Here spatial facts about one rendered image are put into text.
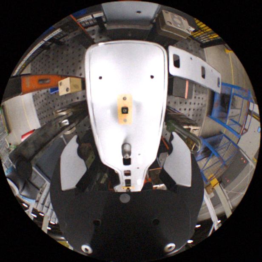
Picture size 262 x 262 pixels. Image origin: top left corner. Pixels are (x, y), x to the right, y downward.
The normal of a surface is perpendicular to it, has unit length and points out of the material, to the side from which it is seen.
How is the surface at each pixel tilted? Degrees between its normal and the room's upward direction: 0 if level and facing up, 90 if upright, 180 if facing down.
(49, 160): 90
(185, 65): 0
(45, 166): 90
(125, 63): 0
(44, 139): 81
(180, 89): 0
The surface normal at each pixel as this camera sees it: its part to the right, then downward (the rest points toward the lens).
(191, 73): 0.05, 0.49
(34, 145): 0.99, 0.04
